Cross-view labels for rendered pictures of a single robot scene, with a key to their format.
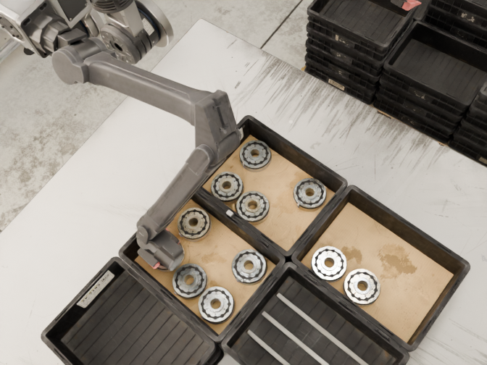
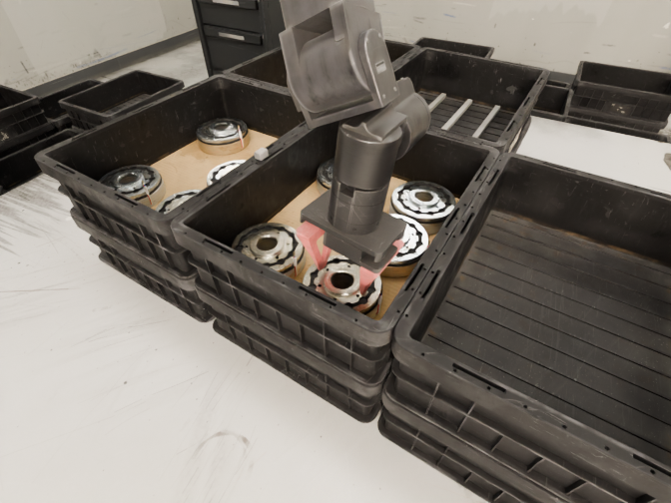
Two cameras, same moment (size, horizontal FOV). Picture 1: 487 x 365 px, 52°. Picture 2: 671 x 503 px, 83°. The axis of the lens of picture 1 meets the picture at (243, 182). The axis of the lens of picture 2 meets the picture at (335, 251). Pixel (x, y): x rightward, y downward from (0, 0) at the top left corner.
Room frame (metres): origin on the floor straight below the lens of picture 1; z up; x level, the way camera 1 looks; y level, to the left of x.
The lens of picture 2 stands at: (0.59, 0.57, 1.23)
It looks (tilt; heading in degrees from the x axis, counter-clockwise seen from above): 45 degrees down; 252
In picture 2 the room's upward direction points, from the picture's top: straight up
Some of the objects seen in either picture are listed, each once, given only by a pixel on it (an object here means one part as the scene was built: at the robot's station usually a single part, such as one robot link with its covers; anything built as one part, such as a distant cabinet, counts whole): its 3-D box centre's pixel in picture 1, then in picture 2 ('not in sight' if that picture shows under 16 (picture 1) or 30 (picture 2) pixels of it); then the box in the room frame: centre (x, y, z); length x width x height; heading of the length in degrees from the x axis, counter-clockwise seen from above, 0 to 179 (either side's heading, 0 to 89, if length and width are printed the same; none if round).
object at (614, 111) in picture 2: not in sight; (602, 125); (-1.18, -0.68, 0.37); 0.40 x 0.30 x 0.45; 134
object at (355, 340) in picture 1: (312, 352); (447, 116); (0.12, -0.09, 0.87); 0.40 x 0.30 x 0.11; 40
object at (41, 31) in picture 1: (53, 35); not in sight; (0.84, 0.36, 1.45); 0.09 x 0.08 x 0.12; 134
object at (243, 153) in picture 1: (255, 153); (129, 182); (0.76, -0.06, 0.86); 0.10 x 0.10 x 0.01
